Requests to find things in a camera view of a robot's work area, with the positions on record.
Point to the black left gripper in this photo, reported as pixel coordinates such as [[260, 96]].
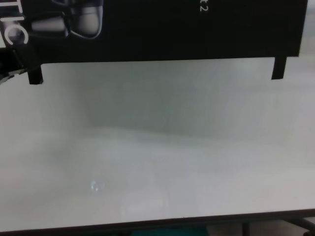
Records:
[[5, 73]]

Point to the black robot print poster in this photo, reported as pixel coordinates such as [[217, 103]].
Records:
[[172, 29]]

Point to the dark table edge trim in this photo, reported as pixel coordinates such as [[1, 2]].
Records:
[[157, 223]]

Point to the black tape frame outline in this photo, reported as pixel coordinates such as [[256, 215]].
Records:
[[278, 70]]

